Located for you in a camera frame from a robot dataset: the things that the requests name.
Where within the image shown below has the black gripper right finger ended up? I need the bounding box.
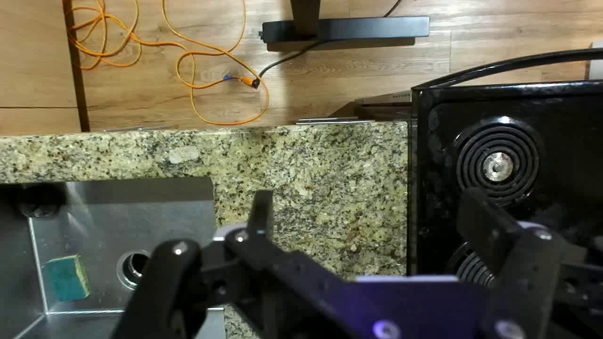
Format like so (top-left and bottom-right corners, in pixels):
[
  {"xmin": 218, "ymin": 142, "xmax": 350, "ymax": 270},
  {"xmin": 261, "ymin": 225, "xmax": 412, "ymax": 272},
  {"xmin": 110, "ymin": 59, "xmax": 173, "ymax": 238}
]
[{"xmin": 455, "ymin": 189, "xmax": 603, "ymax": 339}]

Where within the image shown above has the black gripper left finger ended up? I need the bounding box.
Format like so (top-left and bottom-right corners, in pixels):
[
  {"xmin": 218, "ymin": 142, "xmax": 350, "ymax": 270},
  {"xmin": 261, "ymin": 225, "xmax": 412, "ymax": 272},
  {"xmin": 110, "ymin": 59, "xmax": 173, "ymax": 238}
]
[{"xmin": 110, "ymin": 191, "xmax": 378, "ymax": 339}]

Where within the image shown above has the black coil stove burner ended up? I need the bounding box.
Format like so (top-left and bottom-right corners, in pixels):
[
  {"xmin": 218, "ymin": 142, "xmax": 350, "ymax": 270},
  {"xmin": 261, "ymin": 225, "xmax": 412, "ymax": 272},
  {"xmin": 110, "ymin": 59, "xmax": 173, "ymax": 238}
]
[
  {"xmin": 450, "ymin": 115, "xmax": 544, "ymax": 206},
  {"xmin": 446, "ymin": 240, "xmax": 504, "ymax": 289}
]

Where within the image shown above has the metal sink drain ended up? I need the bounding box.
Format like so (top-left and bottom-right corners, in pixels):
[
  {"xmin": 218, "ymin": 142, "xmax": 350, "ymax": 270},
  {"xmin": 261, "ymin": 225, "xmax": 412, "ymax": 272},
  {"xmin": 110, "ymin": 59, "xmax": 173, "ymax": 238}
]
[{"xmin": 116, "ymin": 249, "xmax": 152, "ymax": 292}]

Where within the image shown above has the black electric stove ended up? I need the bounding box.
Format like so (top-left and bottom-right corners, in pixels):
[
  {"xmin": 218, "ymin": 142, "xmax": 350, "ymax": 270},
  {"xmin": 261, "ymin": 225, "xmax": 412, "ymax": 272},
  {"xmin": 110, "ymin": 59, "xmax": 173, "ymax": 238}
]
[{"xmin": 406, "ymin": 80, "xmax": 603, "ymax": 298}]

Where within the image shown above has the stainless steel sink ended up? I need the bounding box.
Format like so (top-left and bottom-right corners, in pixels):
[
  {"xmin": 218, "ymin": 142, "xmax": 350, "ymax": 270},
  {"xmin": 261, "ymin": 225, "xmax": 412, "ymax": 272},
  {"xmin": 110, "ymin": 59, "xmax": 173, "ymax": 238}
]
[{"xmin": 0, "ymin": 178, "xmax": 227, "ymax": 339}]

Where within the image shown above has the green sponge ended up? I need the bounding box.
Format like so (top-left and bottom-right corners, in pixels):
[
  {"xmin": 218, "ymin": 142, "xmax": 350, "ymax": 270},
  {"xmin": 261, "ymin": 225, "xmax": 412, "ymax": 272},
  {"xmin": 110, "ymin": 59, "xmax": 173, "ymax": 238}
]
[{"xmin": 41, "ymin": 253, "xmax": 92, "ymax": 304}]

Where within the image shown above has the black floor stand base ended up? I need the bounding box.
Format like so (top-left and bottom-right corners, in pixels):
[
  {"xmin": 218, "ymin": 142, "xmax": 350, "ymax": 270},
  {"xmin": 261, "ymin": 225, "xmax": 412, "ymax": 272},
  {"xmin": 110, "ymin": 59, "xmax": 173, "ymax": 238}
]
[{"xmin": 259, "ymin": 0, "xmax": 431, "ymax": 53}]

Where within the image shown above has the black oven door handle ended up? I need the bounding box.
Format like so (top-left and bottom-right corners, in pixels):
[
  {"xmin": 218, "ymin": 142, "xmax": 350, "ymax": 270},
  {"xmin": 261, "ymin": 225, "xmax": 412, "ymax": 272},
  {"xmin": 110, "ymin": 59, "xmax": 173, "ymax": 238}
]
[{"xmin": 423, "ymin": 48, "xmax": 603, "ymax": 91}]

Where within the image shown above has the orange cable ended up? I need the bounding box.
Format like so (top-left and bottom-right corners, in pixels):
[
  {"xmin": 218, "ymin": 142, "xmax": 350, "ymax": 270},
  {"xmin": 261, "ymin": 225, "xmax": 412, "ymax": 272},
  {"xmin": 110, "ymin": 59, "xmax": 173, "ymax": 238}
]
[{"xmin": 67, "ymin": 0, "xmax": 271, "ymax": 129}]

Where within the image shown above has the thin black floor cable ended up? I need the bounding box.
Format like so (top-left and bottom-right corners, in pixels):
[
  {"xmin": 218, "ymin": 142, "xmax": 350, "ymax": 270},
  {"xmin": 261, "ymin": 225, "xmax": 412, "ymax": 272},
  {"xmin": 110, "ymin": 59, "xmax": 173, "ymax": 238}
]
[{"xmin": 254, "ymin": 0, "xmax": 402, "ymax": 82}]

